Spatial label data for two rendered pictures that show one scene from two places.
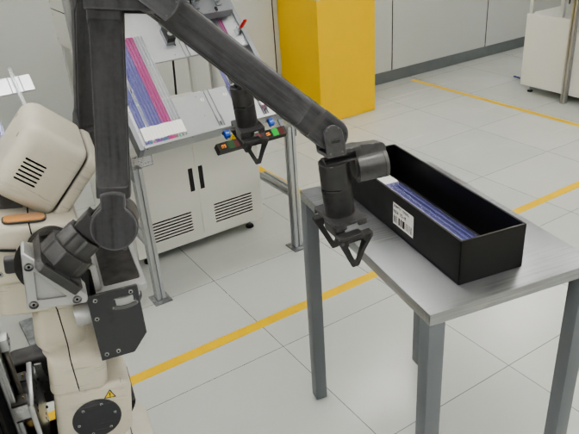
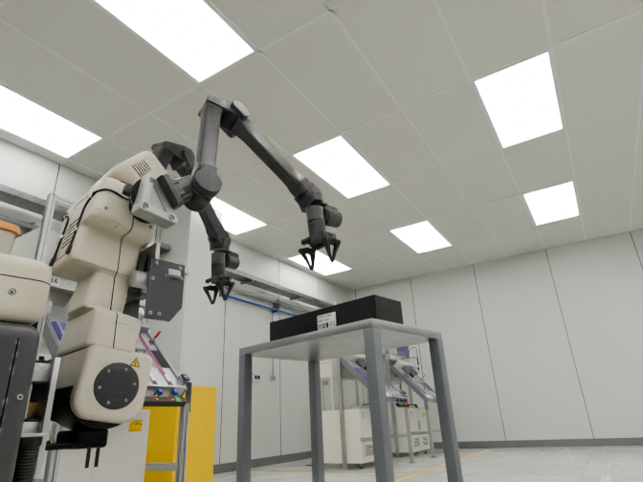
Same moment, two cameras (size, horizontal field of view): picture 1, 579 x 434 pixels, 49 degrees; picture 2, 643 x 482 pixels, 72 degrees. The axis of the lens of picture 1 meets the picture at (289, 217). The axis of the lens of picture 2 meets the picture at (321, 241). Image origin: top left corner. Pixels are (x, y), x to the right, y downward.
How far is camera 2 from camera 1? 123 cm
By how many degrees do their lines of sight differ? 57
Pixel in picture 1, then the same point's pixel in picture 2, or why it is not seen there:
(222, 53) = (264, 143)
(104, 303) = (161, 268)
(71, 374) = (113, 325)
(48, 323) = (103, 285)
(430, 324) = (372, 324)
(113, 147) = (210, 152)
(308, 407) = not seen: outside the picture
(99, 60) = (209, 120)
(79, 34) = not seen: hidden behind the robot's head
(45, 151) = (154, 163)
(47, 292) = (155, 204)
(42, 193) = not seen: hidden behind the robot
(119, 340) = (162, 304)
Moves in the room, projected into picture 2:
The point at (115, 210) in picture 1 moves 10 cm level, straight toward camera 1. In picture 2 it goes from (210, 172) to (231, 156)
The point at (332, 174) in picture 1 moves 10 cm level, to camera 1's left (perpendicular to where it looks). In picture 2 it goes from (316, 208) to (288, 204)
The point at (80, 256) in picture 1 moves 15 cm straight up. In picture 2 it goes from (183, 190) to (187, 142)
